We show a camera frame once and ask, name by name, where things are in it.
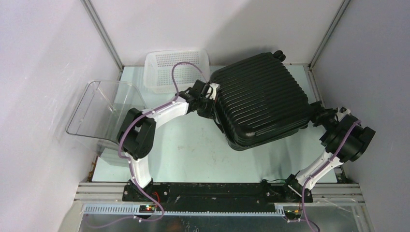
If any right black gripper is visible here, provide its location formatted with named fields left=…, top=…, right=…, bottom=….
left=304, top=104, right=339, bottom=131

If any black ribbed hard-shell suitcase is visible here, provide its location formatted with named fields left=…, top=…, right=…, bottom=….
left=210, top=50, right=314, bottom=151

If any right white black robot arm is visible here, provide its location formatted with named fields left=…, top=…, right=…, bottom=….
left=281, top=101, right=376, bottom=202

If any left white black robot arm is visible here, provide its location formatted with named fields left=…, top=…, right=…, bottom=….
left=117, top=80, right=220, bottom=201

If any white perforated plastic basket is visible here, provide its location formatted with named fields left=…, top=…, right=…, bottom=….
left=143, top=49, right=210, bottom=94

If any clear acrylic bin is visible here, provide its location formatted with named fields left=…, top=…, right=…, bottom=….
left=65, top=80, right=146, bottom=167

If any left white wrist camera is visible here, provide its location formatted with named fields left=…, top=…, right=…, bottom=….
left=205, top=83, right=220, bottom=100

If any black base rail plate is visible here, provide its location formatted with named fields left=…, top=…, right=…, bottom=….
left=122, top=182, right=313, bottom=213

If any aluminium frame rail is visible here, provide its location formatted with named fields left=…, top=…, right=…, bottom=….
left=74, top=182, right=365, bottom=216

